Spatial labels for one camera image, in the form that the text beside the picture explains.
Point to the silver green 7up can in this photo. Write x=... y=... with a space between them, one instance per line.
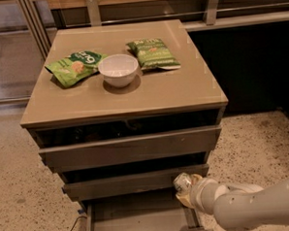
x=183 y=183

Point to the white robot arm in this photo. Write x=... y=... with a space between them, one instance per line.
x=235 y=206

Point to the bottom open grey drawer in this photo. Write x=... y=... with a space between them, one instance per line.
x=157 y=210

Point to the grey drawer cabinet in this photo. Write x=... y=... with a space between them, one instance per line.
x=157 y=102

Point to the middle grey drawer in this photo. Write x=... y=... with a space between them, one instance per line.
x=109 y=187

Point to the top grey drawer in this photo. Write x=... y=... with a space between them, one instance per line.
x=128 y=150

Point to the right green snack bag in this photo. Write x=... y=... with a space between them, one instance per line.
x=153 y=53

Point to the green snack bag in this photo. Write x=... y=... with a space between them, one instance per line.
x=153 y=53
x=71 y=69

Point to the white bowl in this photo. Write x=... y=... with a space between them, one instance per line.
x=119 y=70

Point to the left green snack bag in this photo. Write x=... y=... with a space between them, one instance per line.
x=71 y=69

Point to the metal railing frame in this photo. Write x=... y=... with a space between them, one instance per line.
x=196 y=15

